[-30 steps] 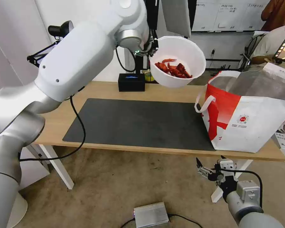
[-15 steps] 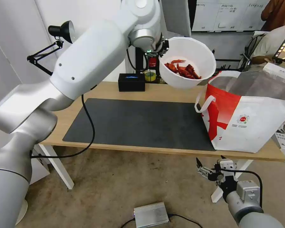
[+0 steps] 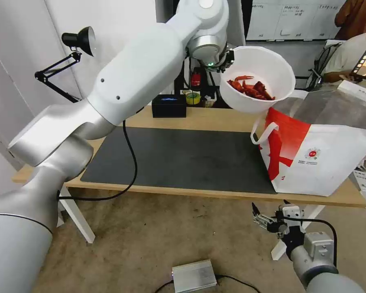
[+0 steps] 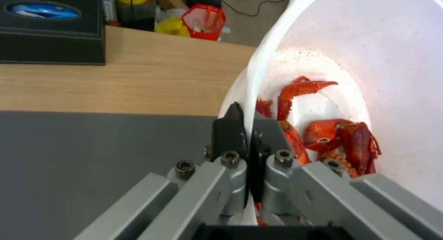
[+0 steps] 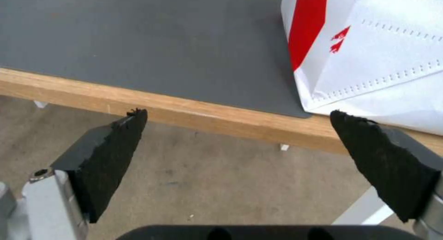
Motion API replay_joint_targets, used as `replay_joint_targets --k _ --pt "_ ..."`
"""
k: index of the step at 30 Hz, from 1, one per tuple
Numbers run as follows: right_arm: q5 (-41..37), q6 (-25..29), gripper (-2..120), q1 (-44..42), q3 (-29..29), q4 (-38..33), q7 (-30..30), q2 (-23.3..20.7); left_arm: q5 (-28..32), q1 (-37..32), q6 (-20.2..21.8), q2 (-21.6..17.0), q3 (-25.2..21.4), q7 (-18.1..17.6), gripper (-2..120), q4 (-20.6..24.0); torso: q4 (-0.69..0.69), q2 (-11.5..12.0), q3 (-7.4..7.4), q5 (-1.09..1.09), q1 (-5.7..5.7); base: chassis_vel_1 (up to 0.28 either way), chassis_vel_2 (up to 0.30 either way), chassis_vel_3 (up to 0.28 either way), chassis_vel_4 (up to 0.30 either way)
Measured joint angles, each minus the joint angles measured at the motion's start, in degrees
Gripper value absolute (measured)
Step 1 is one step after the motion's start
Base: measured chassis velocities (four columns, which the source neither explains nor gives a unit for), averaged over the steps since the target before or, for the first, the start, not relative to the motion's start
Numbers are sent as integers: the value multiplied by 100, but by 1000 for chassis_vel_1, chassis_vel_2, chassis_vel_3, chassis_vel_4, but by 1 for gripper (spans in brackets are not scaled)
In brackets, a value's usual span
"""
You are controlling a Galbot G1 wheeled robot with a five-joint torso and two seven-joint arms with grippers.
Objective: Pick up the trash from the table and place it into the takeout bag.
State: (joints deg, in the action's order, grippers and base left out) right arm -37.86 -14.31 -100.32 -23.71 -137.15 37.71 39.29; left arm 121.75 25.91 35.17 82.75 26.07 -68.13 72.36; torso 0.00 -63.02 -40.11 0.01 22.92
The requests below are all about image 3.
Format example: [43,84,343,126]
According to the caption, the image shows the white plastic bowl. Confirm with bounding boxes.
[218,46,296,114]

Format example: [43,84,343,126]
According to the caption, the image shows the white red takeout bag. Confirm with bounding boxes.
[250,90,366,197]

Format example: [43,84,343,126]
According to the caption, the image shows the red bottle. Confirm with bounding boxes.
[190,68,204,90]

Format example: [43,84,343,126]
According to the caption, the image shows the red crayfish shells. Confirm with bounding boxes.
[227,74,277,101]

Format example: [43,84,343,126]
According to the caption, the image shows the yellow green tape roll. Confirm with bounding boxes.
[185,92,202,105]

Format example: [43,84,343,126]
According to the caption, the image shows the wooden table with white legs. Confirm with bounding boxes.
[12,103,366,262]

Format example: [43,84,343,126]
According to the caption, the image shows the black box with blue display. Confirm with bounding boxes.
[152,94,188,118]

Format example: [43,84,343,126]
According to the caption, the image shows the whiteboard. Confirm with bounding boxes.
[245,0,349,42]

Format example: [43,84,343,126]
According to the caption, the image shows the silver metal power box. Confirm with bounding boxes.
[171,259,218,293]

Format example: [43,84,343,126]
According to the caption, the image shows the black office chair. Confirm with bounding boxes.
[307,42,342,92]

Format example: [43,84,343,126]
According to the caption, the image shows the black desk mat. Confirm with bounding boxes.
[80,127,279,194]

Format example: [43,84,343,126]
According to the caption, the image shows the person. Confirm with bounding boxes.
[335,0,366,41]
[322,30,366,83]

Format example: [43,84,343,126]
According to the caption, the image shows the white cardboard box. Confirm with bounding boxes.
[336,80,366,104]

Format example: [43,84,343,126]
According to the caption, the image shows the black desk lamp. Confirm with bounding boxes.
[34,26,96,103]

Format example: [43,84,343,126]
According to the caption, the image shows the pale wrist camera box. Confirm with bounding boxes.
[280,206,303,227]

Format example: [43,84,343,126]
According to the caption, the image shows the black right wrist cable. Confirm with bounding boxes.
[283,215,338,267]

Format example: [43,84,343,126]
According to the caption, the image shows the black floor cable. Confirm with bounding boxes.
[154,273,260,293]

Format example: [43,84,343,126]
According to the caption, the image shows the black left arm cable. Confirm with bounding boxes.
[57,119,138,201]

